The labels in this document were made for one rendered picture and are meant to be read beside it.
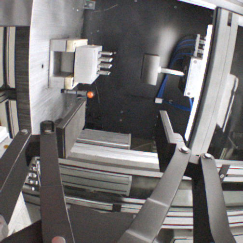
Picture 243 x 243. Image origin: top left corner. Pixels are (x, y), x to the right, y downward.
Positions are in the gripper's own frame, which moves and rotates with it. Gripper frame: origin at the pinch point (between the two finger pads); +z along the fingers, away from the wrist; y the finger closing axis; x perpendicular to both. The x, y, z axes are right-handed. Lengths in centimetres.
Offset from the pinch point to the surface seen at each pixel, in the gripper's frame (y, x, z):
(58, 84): -18.5, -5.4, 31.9
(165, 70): 10.3, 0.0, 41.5
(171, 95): 19, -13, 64
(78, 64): -13.3, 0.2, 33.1
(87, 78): -10.8, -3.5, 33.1
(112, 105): -6, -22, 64
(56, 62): -20.9, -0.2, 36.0
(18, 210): -24.4, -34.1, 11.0
